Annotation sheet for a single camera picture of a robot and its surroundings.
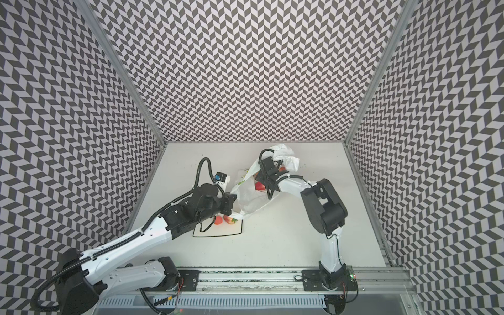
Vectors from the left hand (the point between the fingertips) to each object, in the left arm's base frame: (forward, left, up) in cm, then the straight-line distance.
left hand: (236, 198), depth 76 cm
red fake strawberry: (-4, +4, -12) cm, 13 cm away
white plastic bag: (+8, -2, -14) cm, 17 cm away
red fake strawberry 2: (+13, -9, -13) cm, 20 cm away
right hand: (+17, -10, -15) cm, 25 cm away
